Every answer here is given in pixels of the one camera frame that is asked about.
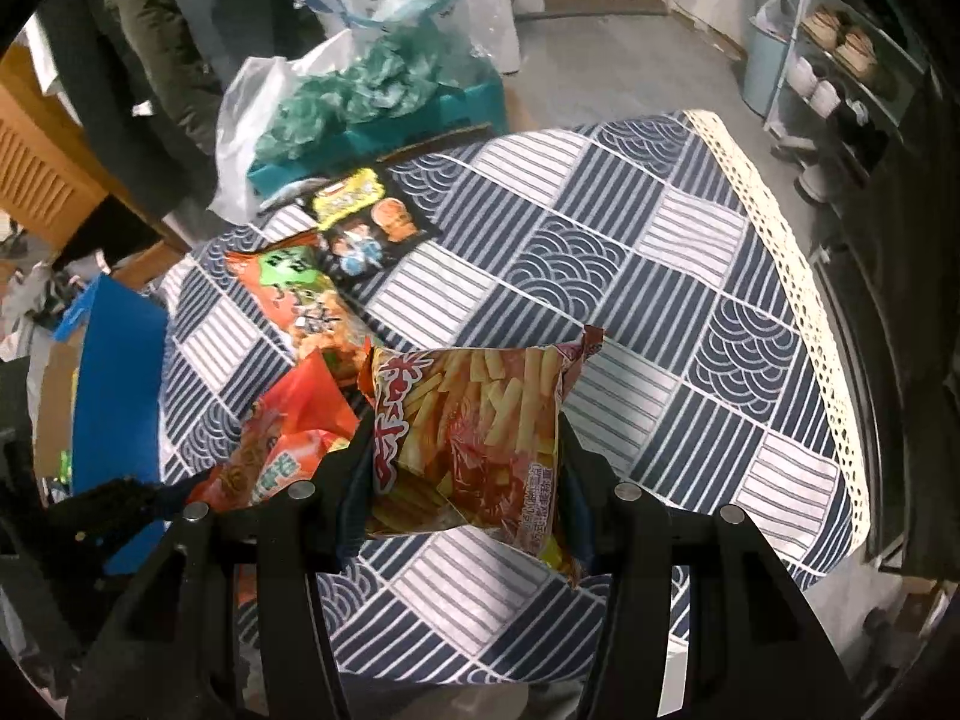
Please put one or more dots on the teal box with cardboard flap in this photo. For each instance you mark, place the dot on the teal box with cardboard flap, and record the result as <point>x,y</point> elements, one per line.
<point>457,115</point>

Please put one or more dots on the orange green rice cracker bag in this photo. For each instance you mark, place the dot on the orange green rice cracker bag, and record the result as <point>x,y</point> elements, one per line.
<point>294,293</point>

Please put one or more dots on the large orange snack bag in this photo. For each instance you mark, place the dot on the large orange snack bag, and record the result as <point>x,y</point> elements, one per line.
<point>288,432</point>

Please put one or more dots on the black yellow noodle snack bag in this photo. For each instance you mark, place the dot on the black yellow noodle snack bag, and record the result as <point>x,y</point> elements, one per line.
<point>366,224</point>

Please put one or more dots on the blue cardboard storage box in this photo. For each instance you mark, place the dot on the blue cardboard storage box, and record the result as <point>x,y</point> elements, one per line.
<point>99,406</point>

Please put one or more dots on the red fries snack bag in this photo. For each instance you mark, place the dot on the red fries snack bag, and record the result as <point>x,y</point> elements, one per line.
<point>469,436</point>

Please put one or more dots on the wooden louvered cabinet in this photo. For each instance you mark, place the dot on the wooden louvered cabinet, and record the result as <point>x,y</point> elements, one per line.
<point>51,179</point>

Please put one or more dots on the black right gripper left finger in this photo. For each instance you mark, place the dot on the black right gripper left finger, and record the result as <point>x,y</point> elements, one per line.
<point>306,531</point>

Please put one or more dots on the blue white patterned tablecloth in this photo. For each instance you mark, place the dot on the blue white patterned tablecloth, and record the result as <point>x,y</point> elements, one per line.
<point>632,285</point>

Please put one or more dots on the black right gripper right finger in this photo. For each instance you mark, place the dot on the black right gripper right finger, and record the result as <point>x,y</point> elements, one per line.
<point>612,527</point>

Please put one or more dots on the shoe rack with shoes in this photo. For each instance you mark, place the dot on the shoe rack with shoes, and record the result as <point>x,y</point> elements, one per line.
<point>850,72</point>

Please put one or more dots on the light blue trash bin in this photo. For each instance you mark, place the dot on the light blue trash bin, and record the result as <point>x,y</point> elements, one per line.
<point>767,46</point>

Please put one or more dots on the dark hanging clothes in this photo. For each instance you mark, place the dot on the dark hanging clothes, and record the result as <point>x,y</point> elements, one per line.
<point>146,78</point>

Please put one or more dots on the crumpled green tissue paper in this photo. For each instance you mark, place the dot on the crumpled green tissue paper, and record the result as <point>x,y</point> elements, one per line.
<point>395,75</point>

